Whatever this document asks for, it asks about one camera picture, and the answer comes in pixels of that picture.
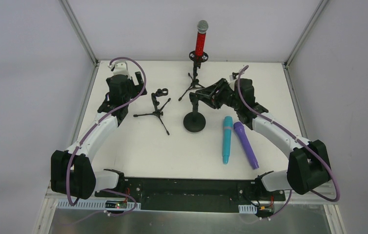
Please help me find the purple microphone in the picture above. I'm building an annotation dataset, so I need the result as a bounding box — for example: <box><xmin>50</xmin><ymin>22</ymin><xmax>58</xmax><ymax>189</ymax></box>
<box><xmin>233</xmin><ymin>121</ymin><xmax>259</xmax><ymax>170</ymax></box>

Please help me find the black shock-mount tripod stand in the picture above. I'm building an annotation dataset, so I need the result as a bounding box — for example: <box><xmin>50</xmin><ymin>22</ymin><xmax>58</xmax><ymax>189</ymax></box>
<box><xmin>178</xmin><ymin>51</ymin><xmax>209</xmax><ymax>101</ymax></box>

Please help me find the black round-base mic stand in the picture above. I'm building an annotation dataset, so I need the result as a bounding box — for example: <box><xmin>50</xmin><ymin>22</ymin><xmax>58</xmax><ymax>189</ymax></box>
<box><xmin>183</xmin><ymin>93</ymin><xmax>206</xmax><ymax>133</ymax></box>

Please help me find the red glitter microphone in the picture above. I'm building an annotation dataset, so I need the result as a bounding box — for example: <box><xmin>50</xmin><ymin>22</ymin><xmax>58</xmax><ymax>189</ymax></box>
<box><xmin>195</xmin><ymin>20</ymin><xmax>208</xmax><ymax>58</ymax></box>

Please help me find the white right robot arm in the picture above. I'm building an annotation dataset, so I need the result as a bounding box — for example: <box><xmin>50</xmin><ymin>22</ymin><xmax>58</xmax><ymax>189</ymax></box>
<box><xmin>184</xmin><ymin>78</ymin><xmax>332</xmax><ymax>195</ymax></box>

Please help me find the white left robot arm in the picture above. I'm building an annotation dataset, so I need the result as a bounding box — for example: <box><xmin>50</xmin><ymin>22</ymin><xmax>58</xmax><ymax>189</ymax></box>
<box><xmin>51</xmin><ymin>72</ymin><xmax>147</xmax><ymax>199</ymax></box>

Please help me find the black clip tripod stand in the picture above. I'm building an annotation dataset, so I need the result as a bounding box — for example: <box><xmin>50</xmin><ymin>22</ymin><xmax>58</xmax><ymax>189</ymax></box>
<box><xmin>133</xmin><ymin>88</ymin><xmax>171</xmax><ymax>136</ymax></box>

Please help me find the teal microphone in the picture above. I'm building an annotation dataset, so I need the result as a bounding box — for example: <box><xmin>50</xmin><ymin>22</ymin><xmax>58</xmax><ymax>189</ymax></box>
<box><xmin>222</xmin><ymin>116</ymin><xmax>233</xmax><ymax>165</ymax></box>

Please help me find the right circuit board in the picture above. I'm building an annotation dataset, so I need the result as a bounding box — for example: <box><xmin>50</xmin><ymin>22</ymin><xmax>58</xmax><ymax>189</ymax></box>
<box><xmin>256</xmin><ymin>209</ymin><xmax>274</xmax><ymax>218</ymax></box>

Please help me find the circuit board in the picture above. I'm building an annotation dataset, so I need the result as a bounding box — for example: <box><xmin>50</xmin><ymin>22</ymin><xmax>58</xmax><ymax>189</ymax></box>
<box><xmin>105</xmin><ymin>200</ymin><xmax>127</xmax><ymax>210</ymax></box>
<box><xmin>256</xmin><ymin>209</ymin><xmax>274</xmax><ymax>218</ymax></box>

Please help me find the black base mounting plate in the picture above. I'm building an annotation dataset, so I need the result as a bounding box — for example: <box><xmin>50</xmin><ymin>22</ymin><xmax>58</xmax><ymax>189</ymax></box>
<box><xmin>95</xmin><ymin>177</ymin><xmax>286</xmax><ymax>213</ymax></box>

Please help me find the left circuit board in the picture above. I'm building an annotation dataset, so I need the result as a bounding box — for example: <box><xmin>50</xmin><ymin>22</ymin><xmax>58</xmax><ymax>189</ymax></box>
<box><xmin>105</xmin><ymin>200</ymin><xmax>127</xmax><ymax>210</ymax></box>

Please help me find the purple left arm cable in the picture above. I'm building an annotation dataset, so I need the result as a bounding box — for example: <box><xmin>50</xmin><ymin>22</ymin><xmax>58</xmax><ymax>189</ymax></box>
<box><xmin>65</xmin><ymin>57</ymin><xmax>147</xmax><ymax>217</ymax></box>

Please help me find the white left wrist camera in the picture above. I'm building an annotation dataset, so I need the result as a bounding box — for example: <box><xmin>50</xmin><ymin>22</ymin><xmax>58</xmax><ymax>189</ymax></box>
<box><xmin>108</xmin><ymin>60</ymin><xmax>129</xmax><ymax>77</ymax></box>

